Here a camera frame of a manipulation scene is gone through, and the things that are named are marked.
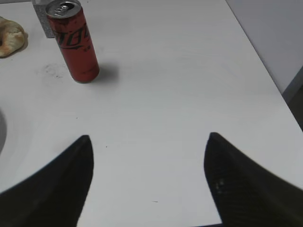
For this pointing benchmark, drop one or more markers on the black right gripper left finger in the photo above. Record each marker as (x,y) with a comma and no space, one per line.
(55,195)

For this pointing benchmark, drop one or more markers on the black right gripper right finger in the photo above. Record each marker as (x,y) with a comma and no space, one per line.
(246,194)

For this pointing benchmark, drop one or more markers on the red cola can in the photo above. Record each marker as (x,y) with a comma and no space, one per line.
(70,29)

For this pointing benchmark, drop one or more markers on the beige round plate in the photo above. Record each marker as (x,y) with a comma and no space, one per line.
(3,130)

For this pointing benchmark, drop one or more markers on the golden bread roll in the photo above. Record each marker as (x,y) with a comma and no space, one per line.
(12,37)

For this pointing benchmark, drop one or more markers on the white blue milk carton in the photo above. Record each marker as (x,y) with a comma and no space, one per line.
(39,7)

